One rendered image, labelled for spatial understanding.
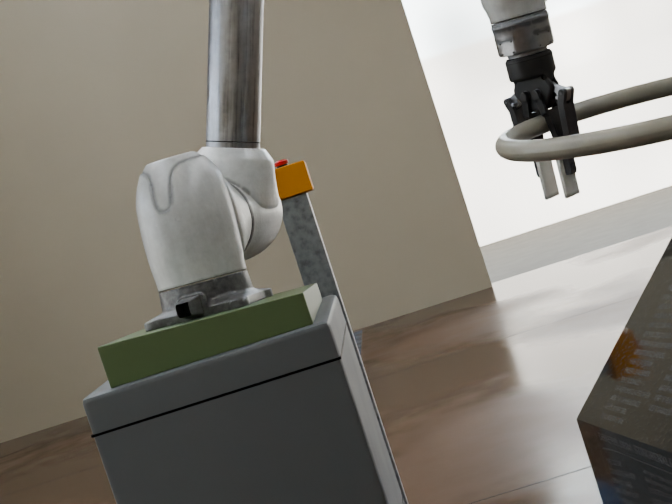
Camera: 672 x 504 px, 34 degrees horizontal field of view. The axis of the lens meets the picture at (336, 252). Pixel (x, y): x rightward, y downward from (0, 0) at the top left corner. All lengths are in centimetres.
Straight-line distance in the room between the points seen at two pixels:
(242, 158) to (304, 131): 573
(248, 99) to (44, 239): 609
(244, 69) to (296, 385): 63
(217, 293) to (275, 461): 29
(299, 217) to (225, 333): 116
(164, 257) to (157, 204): 9
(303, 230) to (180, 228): 105
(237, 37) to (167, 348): 61
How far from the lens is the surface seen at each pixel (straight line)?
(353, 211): 771
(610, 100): 186
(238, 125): 202
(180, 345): 171
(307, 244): 283
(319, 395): 169
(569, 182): 180
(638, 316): 152
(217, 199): 184
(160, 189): 183
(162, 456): 174
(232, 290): 182
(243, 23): 203
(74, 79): 800
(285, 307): 168
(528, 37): 175
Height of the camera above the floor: 98
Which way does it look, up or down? 3 degrees down
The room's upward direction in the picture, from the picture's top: 18 degrees counter-clockwise
